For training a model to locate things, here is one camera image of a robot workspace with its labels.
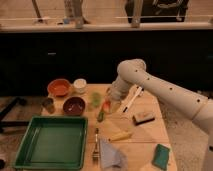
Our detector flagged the dark maroon bowl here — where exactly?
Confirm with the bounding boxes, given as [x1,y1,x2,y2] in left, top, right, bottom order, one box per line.
[63,97,86,116]

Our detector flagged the small white cup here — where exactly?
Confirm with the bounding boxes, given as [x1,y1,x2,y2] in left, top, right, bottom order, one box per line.
[73,78,87,94]

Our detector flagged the green plastic tray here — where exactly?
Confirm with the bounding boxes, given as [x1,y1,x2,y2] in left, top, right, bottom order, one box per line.
[13,116,88,171]

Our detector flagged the green plastic cup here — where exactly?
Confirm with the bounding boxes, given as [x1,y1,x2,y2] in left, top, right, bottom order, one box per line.
[89,92,101,108]

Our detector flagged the white black handled brush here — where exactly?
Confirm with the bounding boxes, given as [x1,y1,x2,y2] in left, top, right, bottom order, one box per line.
[122,87,144,113]

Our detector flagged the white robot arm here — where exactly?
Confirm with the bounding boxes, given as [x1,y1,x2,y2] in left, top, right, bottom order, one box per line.
[109,59,213,171]

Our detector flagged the orange red bowl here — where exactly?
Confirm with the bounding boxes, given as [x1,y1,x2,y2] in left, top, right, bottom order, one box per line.
[47,79,70,97]

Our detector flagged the black stand legs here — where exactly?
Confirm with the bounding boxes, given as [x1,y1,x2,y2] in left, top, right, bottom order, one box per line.
[0,97,29,129]

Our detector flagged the yellow banana toy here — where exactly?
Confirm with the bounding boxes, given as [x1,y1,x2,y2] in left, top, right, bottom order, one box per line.
[108,132,132,142]

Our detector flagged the silver metal fork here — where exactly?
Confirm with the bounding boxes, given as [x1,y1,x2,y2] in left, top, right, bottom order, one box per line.
[92,128,100,163]

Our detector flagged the green chili pepper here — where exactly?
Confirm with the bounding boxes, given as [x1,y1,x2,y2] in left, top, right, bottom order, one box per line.
[97,110,105,122]

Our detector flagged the teal green sponge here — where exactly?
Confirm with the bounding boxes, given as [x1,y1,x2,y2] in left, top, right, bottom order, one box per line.
[152,144,170,171]

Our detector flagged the red yellow apple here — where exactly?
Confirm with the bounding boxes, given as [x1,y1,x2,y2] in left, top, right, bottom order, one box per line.
[102,101,111,113]

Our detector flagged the grey folded cloth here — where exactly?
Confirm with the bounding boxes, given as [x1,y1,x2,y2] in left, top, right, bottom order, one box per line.
[99,138,127,171]

